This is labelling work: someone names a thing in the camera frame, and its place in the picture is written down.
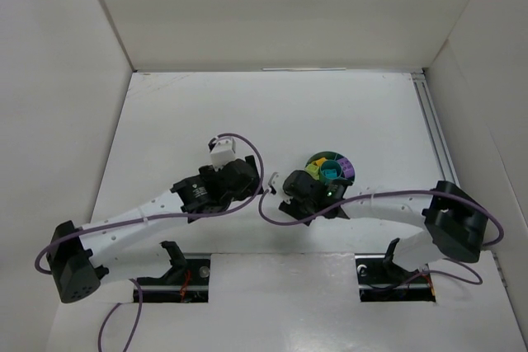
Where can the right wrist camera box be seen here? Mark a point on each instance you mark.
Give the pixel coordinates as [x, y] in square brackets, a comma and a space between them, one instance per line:
[275, 184]

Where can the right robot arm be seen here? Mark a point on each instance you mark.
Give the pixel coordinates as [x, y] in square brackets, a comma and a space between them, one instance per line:
[403, 255]

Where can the yellow long lego brick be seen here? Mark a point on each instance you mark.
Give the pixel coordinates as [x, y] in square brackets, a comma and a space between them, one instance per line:
[318, 162]

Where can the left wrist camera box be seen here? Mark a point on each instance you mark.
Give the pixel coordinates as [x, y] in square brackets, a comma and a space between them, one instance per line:
[222, 151]

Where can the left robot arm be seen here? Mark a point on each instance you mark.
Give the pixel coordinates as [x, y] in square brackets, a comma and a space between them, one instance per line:
[112, 241]

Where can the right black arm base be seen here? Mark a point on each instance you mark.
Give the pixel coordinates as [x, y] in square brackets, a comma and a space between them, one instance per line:
[456, 229]

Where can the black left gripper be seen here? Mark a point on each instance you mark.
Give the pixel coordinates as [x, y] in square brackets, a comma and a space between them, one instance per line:
[252, 175]

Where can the aluminium rail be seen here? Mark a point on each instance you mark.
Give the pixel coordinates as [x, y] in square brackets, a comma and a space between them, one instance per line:
[434, 129]

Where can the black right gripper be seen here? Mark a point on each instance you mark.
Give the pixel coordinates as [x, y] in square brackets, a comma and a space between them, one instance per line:
[291, 198]

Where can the purple curved lego brick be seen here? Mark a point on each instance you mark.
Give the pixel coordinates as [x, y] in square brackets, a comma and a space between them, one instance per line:
[347, 169]

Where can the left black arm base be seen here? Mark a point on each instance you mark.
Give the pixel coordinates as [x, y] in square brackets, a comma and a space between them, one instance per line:
[74, 275]

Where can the teal square lego brick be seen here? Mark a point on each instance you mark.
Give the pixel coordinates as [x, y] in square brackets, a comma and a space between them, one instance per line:
[329, 173]

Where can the teal round divided container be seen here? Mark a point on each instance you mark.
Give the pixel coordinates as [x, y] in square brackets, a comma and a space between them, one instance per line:
[331, 163]

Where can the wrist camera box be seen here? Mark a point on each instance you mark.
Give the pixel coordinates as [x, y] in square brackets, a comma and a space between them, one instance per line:
[275, 184]
[222, 151]

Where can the lime green square lego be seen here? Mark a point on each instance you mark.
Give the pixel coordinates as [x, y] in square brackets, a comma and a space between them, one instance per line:
[313, 171]

